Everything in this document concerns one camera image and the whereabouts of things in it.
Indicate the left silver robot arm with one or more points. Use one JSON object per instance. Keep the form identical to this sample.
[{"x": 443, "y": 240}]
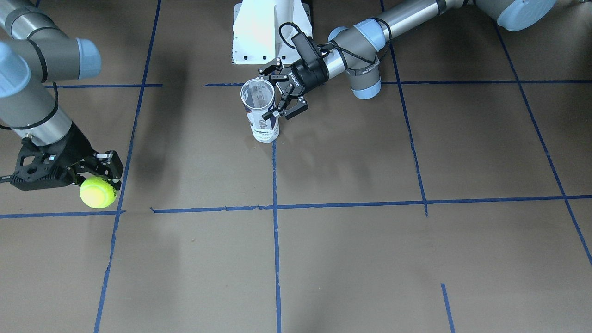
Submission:
[{"x": 355, "y": 51}]

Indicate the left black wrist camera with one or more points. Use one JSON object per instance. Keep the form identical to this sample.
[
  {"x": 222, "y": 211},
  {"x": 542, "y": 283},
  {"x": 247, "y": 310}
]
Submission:
[{"x": 308, "y": 50}]

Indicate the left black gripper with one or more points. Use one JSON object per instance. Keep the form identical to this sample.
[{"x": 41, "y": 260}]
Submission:
[{"x": 306, "y": 77}]

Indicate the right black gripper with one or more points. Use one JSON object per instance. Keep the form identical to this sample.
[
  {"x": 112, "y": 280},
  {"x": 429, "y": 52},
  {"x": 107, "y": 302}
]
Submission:
[{"x": 79, "y": 149}]

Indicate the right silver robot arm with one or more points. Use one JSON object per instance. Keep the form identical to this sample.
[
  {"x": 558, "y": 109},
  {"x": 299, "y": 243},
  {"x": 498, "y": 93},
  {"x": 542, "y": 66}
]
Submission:
[{"x": 37, "y": 53}]

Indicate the white mounting post with base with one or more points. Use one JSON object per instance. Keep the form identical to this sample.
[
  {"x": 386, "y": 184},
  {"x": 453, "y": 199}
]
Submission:
[{"x": 257, "y": 38}]

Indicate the tennis ball with black lettering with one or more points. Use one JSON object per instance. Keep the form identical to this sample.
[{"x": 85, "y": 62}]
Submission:
[{"x": 97, "y": 193}]

